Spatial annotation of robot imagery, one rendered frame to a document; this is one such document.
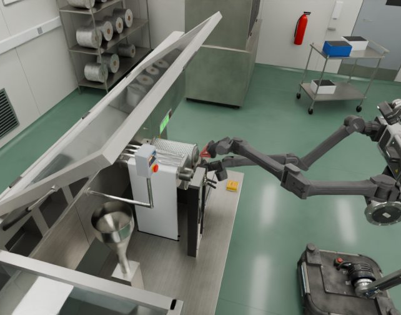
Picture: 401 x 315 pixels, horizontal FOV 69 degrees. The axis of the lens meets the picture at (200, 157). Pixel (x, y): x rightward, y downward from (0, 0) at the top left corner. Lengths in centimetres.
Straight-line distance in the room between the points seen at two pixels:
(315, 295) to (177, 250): 119
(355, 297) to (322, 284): 23
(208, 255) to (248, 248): 118
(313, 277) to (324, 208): 102
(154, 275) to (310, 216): 201
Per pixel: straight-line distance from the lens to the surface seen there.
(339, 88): 525
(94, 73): 495
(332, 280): 259
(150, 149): 103
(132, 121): 68
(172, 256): 170
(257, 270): 275
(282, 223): 309
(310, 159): 182
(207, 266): 167
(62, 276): 91
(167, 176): 138
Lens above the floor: 235
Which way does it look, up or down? 40 degrees down
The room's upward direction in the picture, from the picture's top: 2 degrees clockwise
